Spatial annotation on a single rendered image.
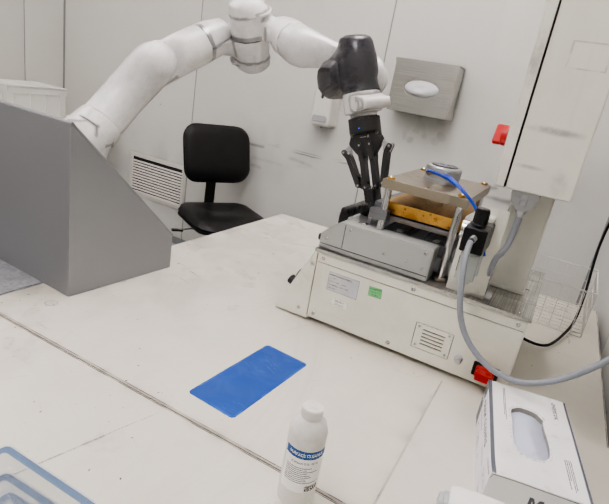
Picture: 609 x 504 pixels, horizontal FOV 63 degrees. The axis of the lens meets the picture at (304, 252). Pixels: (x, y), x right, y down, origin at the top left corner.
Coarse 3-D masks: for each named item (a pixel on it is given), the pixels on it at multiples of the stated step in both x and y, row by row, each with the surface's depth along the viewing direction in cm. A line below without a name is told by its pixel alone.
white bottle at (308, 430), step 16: (304, 416) 62; (320, 416) 62; (288, 432) 64; (304, 432) 62; (320, 432) 62; (288, 448) 64; (304, 448) 62; (320, 448) 63; (288, 464) 64; (304, 464) 63; (320, 464) 64; (288, 480) 64; (304, 480) 64; (288, 496) 65; (304, 496) 65
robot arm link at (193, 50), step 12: (168, 36) 138; (180, 36) 137; (192, 36) 138; (204, 36) 140; (180, 48) 137; (192, 48) 138; (204, 48) 140; (180, 60) 139; (192, 60) 139; (204, 60) 142; (180, 72) 141; (168, 84) 143
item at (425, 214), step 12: (396, 204) 108; (408, 204) 109; (420, 204) 111; (432, 204) 112; (444, 204) 115; (396, 216) 109; (408, 216) 107; (420, 216) 106; (432, 216) 105; (444, 216) 103; (420, 228) 106; (432, 228) 105; (444, 228) 104
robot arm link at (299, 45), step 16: (288, 32) 135; (304, 32) 133; (288, 48) 135; (304, 48) 134; (320, 48) 134; (336, 48) 134; (304, 64) 137; (320, 64) 137; (384, 64) 124; (384, 80) 124
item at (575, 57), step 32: (576, 0) 80; (608, 0) 78; (544, 32) 83; (576, 32) 81; (608, 32) 79; (544, 64) 84; (576, 64) 82; (608, 64) 80; (544, 96) 85; (576, 96) 83; (512, 128) 88; (544, 128) 86; (576, 128) 84; (512, 160) 90; (544, 160) 87; (576, 160) 85; (512, 192) 93; (544, 192) 88; (512, 224) 102; (544, 224) 100; (512, 256) 104; (480, 288) 98; (512, 288) 105
